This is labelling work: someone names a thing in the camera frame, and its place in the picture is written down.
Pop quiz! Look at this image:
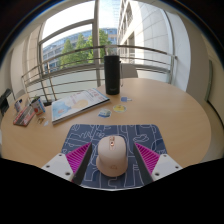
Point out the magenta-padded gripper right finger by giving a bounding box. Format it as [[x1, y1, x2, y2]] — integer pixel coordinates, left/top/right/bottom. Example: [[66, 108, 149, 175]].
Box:
[[133, 142, 184, 186]]

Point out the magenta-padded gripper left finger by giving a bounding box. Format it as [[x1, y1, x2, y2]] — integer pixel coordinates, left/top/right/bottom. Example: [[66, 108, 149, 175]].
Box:
[[41, 142, 94, 186]]

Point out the white computer mouse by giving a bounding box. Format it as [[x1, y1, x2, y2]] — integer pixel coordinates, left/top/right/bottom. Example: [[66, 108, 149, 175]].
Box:
[[95, 134, 129, 178]]

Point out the blue patterned mouse pad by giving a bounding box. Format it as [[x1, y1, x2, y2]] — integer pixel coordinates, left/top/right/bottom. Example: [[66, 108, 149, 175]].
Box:
[[60, 124, 168, 190]]

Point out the red magazine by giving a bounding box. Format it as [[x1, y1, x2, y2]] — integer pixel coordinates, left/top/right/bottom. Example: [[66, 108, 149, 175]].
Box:
[[12, 104, 37, 127]]

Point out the open light picture book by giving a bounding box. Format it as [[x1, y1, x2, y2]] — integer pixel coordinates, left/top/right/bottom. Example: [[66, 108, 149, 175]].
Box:
[[50, 88, 111, 125]]

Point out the small printed mug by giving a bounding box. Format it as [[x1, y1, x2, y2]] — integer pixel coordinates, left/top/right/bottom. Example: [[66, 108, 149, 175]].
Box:
[[13, 99, 24, 113]]

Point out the black chair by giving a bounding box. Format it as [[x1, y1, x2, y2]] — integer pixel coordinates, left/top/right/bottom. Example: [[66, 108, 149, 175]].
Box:
[[0, 88, 16, 116]]

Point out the white chair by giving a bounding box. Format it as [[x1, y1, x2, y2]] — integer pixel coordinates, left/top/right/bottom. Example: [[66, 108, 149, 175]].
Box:
[[120, 63, 139, 80]]

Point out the black cylindrical bottle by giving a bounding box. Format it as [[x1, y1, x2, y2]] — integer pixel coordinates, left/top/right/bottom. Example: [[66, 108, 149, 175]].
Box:
[[103, 54, 121, 96]]

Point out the metal balcony railing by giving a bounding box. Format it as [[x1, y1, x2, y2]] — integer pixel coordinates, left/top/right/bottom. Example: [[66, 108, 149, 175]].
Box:
[[21, 44, 178, 101]]

